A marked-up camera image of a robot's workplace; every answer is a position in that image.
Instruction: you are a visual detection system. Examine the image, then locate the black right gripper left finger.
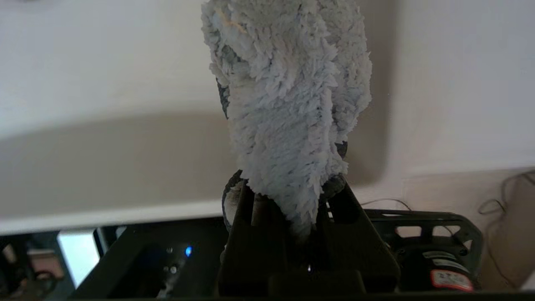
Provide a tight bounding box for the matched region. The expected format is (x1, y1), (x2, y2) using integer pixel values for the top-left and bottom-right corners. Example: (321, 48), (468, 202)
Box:
(218, 180), (308, 295)

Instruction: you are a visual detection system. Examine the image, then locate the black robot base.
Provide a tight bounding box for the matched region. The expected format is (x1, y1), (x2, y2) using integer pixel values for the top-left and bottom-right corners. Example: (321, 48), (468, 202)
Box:
(71, 209), (483, 299)

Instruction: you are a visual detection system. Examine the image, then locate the black motor red label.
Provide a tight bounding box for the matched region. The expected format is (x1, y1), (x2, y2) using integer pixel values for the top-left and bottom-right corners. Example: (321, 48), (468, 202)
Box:
(397, 247), (477, 293)

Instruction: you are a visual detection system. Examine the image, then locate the cream ceramic sink vanity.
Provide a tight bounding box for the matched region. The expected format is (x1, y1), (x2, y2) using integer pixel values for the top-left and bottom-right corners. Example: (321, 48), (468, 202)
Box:
(0, 0), (535, 237)

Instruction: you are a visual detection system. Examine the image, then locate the grey microfibre cloth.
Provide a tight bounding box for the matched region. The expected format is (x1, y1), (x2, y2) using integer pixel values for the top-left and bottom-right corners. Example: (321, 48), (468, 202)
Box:
(201, 0), (373, 241)

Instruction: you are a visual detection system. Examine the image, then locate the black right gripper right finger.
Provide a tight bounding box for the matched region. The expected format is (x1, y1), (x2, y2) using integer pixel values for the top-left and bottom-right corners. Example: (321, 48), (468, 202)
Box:
(311, 176), (400, 292)

